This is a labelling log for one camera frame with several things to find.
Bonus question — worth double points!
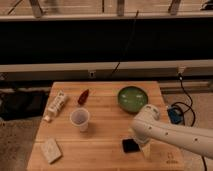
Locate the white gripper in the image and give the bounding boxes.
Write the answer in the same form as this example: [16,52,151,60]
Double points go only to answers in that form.
[135,139,151,159]

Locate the red chili pepper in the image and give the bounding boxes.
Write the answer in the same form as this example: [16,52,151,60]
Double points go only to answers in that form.
[78,90,89,105]

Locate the wall outlet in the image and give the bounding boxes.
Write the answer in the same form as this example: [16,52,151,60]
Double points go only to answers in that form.
[88,70,96,79]

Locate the blue power adapter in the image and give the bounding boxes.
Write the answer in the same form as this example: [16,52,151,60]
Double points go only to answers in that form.
[167,108,182,124]

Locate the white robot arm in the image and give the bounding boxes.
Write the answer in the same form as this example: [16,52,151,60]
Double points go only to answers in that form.
[131,104,213,159]

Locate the black eraser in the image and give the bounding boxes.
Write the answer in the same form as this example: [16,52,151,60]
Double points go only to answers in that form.
[122,139,140,153]

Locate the beige sponge block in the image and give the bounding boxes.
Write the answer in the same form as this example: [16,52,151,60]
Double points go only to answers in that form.
[41,138,62,164]

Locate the black power cable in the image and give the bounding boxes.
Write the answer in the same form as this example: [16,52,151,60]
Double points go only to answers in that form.
[170,73,208,171]

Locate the white toothpaste tube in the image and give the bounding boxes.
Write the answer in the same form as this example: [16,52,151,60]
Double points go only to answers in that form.
[43,91,68,122]

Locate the black hanging cable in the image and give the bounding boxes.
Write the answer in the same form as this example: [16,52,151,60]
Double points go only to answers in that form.
[107,9,140,79]

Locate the green bowl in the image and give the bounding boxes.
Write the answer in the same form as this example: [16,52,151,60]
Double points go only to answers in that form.
[117,86,149,113]

